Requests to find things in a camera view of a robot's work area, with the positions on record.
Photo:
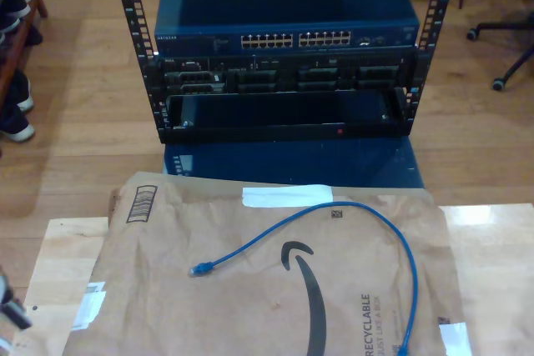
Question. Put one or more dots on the plain black shoe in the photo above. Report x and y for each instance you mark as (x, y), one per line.
(34, 35)

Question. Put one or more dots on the brown packing paper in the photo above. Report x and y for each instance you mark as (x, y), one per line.
(208, 289)

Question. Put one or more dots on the black rack shelf tray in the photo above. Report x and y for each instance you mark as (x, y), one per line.
(271, 131)

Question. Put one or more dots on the black rack frame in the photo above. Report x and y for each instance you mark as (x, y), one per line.
(133, 18)

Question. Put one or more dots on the blue cabinet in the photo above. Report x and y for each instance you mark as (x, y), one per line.
(292, 164)

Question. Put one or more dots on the long white tape strip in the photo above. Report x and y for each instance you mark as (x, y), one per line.
(288, 197)

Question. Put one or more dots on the black rack server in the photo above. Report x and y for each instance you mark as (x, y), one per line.
(288, 70)

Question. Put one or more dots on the blue network switch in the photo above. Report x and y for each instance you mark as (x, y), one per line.
(283, 1)

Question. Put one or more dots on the black office chair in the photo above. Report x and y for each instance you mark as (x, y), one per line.
(513, 39)

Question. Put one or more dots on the white shipping label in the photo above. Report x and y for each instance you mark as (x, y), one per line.
(89, 310)

